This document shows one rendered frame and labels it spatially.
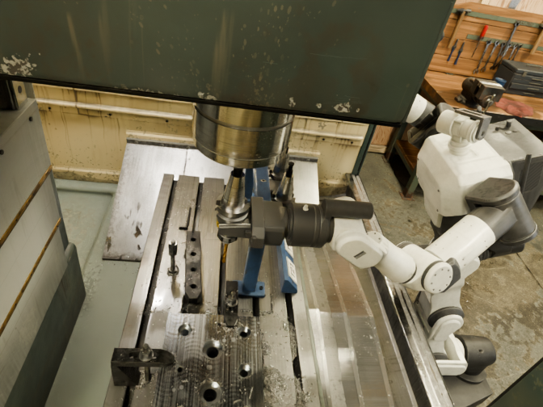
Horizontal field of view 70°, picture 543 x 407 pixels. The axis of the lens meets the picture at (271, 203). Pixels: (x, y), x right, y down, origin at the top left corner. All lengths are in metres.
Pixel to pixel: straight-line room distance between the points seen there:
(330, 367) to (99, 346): 0.74
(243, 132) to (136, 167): 1.29
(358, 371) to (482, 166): 0.71
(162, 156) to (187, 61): 1.38
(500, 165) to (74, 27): 1.04
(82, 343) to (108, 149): 0.89
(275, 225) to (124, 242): 1.02
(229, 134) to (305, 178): 1.30
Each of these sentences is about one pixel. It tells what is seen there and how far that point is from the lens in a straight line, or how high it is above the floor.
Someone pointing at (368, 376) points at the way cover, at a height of 0.72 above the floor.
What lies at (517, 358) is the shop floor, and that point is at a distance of 2.78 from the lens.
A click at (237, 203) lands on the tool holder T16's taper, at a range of 0.71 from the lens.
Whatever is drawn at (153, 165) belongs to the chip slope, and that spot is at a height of 0.81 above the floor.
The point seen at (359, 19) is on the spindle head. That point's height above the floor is 1.74.
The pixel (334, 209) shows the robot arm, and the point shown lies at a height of 1.39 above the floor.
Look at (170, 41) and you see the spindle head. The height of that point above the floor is 1.69.
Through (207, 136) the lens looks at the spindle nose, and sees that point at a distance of 0.59.
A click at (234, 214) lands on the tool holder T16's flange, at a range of 0.71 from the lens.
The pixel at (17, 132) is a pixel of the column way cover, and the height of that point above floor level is 1.39.
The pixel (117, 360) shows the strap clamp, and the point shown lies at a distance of 0.95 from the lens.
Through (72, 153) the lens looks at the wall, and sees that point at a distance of 2.02.
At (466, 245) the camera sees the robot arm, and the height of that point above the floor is 1.27.
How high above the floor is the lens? 1.83
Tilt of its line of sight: 38 degrees down
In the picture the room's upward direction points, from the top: 12 degrees clockwise
